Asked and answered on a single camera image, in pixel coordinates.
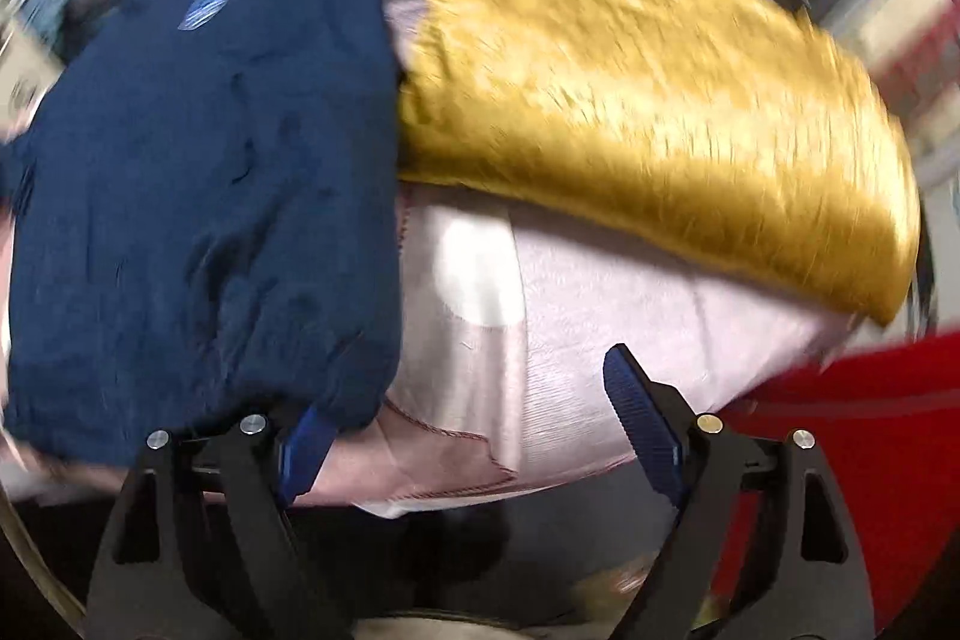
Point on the golden yellow satin garment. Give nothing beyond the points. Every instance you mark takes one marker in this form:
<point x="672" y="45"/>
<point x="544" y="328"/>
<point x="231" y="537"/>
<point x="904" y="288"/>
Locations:
<point x="637" y="108"/>

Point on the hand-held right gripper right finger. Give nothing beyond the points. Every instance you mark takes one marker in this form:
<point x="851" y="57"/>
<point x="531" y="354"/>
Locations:
<point x="645" y="415"/>

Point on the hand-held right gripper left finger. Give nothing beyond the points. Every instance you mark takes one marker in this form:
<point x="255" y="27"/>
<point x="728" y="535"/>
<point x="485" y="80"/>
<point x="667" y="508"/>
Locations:
<point x="304" y="452"/>

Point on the pale pink cloth cover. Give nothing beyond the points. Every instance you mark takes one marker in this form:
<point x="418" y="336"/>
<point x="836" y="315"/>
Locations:
<point x="585" y="340"/>

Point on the navy blue jacket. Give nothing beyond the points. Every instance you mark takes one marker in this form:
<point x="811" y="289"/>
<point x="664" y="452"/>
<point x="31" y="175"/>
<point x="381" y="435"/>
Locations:
<point x="202" y="197"/>

